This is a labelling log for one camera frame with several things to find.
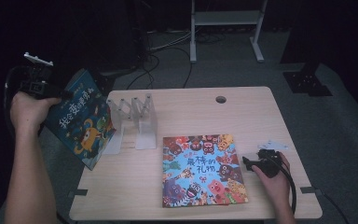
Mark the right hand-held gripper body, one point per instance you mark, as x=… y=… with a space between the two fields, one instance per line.
x=270 y=165

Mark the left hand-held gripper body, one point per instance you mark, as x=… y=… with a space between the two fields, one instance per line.
x=37 y=87

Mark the blue monster picture book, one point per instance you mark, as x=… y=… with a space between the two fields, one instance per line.
x=80 y=124

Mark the colourful animal picture book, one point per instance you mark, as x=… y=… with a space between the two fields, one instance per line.
x=199 y=174

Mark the clear acrylic book rack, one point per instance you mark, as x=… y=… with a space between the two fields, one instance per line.
x=146 y=124

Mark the person's right hand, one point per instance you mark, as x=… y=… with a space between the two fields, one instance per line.
x=278 y=189

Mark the person's left hand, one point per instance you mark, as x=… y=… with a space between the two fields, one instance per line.
x=28 y=113

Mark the black stand base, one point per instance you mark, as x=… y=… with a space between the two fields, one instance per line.
x=306 y=82
x=107 y=85

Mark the grey tape strip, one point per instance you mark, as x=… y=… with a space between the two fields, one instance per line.
x=78 y=193
x=310 y=190

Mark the white metal stand frame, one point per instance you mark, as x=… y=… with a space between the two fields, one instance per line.
x=227 y=18

